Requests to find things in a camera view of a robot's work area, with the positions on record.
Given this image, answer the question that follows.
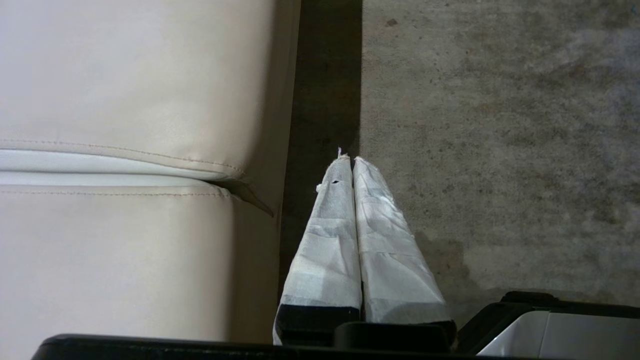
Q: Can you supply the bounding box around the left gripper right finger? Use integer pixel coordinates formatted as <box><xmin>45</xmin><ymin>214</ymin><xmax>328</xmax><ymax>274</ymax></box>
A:
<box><xmin>353</xmin><ymin>156</ymin><xmax>457</xmax><ymax>347</ymax></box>

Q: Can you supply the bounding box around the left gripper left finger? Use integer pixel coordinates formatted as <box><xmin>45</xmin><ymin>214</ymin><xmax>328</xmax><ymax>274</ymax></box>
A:
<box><xmin>272</xmin><ymin>147</ymin><xmax>363</xmax><ymax>346</ymax></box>

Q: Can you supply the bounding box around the cream leather sofa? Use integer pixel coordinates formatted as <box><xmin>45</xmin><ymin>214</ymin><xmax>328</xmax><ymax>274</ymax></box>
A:
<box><xmin>0</xmin><ymin>0</ymin><xmax>302</xmax><ymax>360</ymax></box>

